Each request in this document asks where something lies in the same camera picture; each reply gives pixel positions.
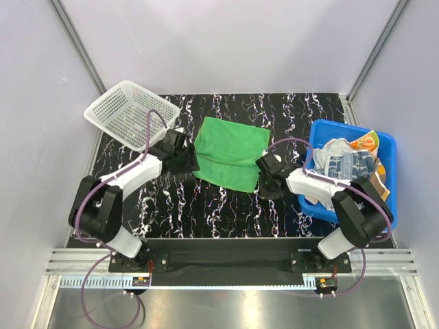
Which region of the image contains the green microfiber towel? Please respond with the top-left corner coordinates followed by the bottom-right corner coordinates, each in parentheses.
top-left (193, 117), bottom-right (270, 193)

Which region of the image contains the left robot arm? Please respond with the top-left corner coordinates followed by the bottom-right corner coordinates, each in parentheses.
top-left (69, 128), bottom-right (199, 271)

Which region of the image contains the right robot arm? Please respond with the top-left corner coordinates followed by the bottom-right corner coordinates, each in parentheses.
top-left (256, 154), bottom-right (394, 272)

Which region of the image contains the blue plastic bin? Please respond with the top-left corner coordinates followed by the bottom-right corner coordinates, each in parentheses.
top-left (298, 119), bottom-right (398, 228)

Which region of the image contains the blue white patterned towel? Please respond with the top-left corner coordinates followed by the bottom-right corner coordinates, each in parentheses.
top-left (313, 138), bottom-right (362, 181)

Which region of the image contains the white perforated plastic basket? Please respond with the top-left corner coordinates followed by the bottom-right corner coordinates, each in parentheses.
top-left (84, 80), bottom-right (180, 152)

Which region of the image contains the orange floral towel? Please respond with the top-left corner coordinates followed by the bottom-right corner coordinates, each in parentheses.
top-left (348, 130), bottom-right (390, 201)

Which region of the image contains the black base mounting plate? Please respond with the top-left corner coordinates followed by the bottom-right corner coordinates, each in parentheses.
top-left (108, 238), bottom-right (352, 289)

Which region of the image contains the aluminium frame rail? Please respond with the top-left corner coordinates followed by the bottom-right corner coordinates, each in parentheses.
top-left (45, 249), bottom-right (418, 291)

